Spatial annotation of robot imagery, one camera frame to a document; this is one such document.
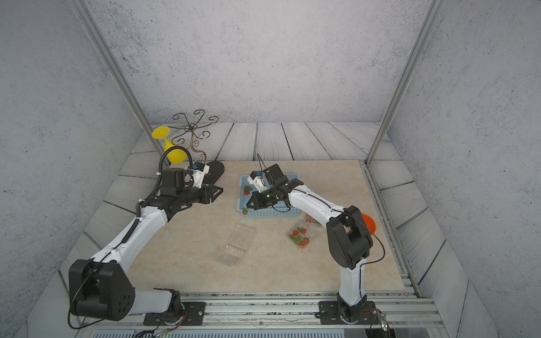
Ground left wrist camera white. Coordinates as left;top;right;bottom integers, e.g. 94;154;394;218
192;163;210;189

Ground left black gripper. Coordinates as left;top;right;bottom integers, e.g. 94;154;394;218
176;183;224;208

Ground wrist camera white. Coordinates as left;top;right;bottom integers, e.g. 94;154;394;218
192;163;210;189
247;164;288;192

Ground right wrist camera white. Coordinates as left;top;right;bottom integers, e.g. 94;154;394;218
247;164;288;192

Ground right aluminium frame post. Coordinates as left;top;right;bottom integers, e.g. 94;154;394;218
365;0;445;167

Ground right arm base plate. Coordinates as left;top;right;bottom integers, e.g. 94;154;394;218
315;299;380;325

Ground aluminium frame post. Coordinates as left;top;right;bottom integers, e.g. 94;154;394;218
69;0;164;155
365;0;445;167

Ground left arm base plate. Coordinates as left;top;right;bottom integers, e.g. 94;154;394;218
143;301;207;327

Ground strawberries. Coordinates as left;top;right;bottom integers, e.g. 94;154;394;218
288;228;311;249

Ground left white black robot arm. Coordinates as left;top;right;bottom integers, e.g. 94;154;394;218
68;161;225;325

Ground yellow plastic wine glass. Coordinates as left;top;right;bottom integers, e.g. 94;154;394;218
152;126;187;164

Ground light blue plastic basket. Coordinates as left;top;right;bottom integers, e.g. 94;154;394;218
237;175;301;218

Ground orange plastic bowl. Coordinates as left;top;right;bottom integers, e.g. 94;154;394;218
362;214;377;235

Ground bronze wire glass rack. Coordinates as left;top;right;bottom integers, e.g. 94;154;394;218
172;109;225;184

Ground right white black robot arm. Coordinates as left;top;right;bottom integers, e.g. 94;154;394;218
247;176;373;324

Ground aluminium mounting rail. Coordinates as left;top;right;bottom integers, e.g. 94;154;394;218
91;292;448;337

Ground left aluminium frame post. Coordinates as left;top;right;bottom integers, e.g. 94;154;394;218
69;0;164;155

